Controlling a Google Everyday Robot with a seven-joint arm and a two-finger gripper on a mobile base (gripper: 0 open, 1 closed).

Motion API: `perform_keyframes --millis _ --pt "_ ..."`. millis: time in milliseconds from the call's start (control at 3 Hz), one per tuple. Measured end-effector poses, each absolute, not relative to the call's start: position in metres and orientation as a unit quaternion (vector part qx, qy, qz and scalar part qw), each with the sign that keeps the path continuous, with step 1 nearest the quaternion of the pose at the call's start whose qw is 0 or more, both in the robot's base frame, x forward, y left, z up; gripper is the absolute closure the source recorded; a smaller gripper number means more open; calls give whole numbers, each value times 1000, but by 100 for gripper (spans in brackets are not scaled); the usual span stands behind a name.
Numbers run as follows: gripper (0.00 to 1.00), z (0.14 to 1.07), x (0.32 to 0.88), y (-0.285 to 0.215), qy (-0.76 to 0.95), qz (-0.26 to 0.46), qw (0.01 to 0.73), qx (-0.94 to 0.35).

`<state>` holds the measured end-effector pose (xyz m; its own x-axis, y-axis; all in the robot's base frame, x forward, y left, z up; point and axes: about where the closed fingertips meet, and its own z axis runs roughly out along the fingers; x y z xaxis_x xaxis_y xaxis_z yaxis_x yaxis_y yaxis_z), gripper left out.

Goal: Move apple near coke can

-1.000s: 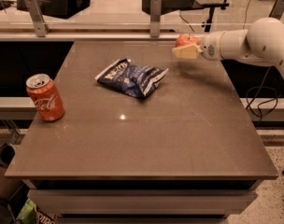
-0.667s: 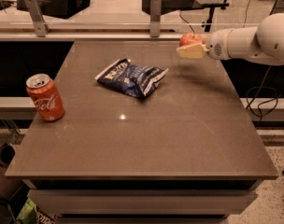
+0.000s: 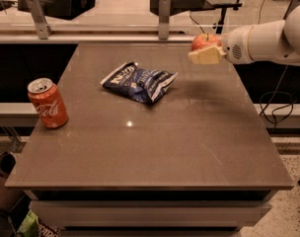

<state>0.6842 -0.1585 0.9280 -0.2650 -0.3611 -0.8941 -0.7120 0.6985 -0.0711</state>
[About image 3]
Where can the red coke can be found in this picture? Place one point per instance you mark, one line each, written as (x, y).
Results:
(46, 98)

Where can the dark bin at left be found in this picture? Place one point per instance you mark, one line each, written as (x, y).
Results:
(8, 197)

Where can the middle metal rail bracket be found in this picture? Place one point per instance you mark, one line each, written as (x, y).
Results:
(164, 18)

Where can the blue chip bag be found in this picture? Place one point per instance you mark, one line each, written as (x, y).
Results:
(145, 86)

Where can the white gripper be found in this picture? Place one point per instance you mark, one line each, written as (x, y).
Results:
(233, 46)

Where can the grey table drawer unit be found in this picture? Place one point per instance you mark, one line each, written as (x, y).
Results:
(197, 215)

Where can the right metal rail bracket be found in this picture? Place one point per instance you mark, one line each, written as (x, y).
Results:
(292, 5)

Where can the metal rail bracket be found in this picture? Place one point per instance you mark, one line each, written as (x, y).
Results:
(164, 18)
(42, 27)
(292, 5)

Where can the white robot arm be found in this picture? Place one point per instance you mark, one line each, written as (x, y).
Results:
(277, 42)

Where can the red apple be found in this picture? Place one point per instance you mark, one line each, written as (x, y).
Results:
(204, 40)

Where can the green snack bag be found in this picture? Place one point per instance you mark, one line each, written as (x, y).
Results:
(29, 226)

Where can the left metal rail bracket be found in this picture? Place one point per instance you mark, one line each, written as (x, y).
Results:
(42, 27)

